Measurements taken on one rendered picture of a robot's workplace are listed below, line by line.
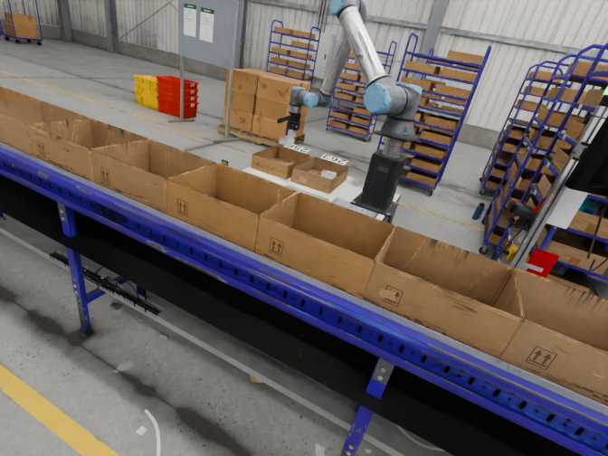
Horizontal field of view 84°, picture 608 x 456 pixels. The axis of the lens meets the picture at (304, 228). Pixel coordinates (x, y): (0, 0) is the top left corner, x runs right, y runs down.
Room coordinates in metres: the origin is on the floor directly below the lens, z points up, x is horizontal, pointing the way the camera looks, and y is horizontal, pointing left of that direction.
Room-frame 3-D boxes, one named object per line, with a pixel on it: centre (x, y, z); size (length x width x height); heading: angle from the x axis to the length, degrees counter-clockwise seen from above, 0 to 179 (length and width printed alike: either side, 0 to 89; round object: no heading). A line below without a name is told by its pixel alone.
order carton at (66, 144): (1.44, 1.02, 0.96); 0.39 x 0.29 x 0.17; 70
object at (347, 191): (2.26, -0.08, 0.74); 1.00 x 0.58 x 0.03; 69
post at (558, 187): (1.46, -1.03, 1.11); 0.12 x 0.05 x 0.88; 70
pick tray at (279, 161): (2.38, 0.25, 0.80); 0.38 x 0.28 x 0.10; 161
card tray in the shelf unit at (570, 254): (1.94, -1.60, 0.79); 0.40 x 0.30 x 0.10; 161
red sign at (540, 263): (1.46, -1.11, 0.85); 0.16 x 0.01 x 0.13; 70
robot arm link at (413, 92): (2.04, -0.41, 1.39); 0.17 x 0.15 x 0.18; 133
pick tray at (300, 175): (2.27, -0.04, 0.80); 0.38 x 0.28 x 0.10; 161
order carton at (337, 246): (1.03, -0.08, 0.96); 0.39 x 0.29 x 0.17; 70
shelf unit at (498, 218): (3.53, -2.24, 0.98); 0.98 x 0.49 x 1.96; 157
